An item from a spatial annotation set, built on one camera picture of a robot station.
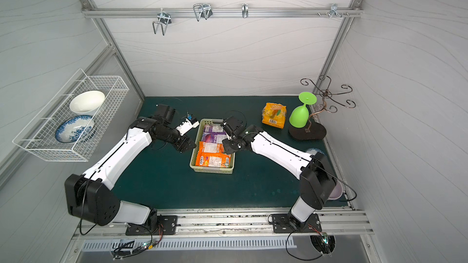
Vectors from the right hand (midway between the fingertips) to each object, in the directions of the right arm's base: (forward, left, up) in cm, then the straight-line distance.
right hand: (229, 144), depth 83 cm
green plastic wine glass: (+10, -32, +9) cm, 34 cm away
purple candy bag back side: (+11, +10, -8) cm, 16 cm away
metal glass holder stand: (+18, -49, -13) cm, 54 cm away
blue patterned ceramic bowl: (-8, +54, +20) cm, 59 cm away
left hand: (-2, +17, +3) cm, 17 cm away
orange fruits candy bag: (-2, +9, -6) cm, 11 cm away
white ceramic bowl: (+5, +58, +20) cm, 62 cm away
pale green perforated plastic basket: (+7, +17, -6) cm, 20 cm away
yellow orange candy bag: (+27, -24, -11) cm, 38 cm away
